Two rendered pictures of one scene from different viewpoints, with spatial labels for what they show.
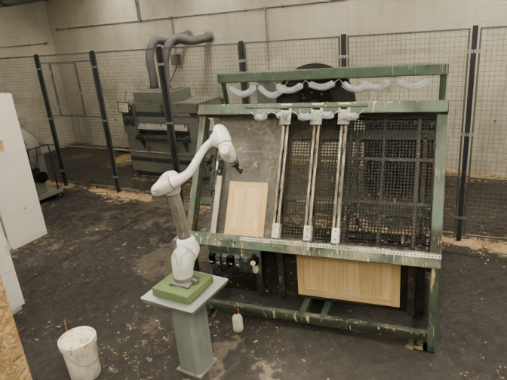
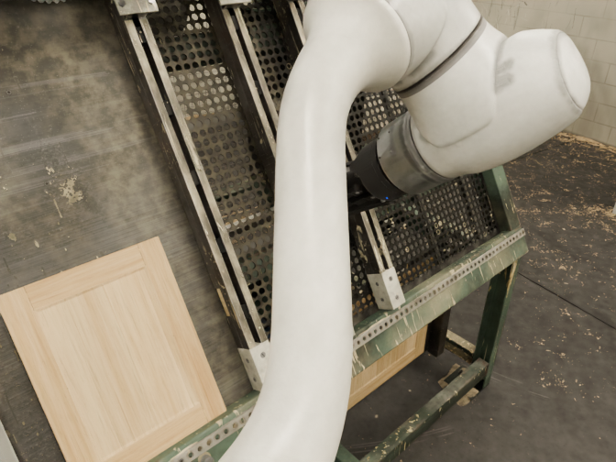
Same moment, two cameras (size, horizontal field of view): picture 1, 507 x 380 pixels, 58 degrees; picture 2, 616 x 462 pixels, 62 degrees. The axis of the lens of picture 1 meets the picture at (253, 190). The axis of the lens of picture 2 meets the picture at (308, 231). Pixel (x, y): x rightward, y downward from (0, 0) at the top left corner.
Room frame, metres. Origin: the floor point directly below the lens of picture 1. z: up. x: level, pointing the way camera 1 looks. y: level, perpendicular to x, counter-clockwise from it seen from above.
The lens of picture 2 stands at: (3.04, 0.68, 1.97)
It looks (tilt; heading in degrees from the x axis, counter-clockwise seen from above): 31 degrees down; 296
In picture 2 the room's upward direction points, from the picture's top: straight up
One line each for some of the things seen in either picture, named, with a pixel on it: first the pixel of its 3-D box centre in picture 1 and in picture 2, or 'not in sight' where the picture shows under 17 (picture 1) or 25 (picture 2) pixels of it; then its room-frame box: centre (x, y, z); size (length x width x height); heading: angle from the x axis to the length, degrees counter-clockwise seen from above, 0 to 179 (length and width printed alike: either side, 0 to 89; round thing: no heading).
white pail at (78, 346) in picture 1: (79, 350); not in sight; (3.16, 1.55, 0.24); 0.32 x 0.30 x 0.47; 59
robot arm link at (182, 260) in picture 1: (182, 262); not in sight; (3.15, 0.59, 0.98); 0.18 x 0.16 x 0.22; 171
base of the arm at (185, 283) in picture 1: (185, 278); not in sight; (3.13, 0.58, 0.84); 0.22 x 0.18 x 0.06; 64
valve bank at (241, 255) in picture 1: (231, 262); not in sight; (3.59, 0.24, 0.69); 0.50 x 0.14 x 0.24; 68
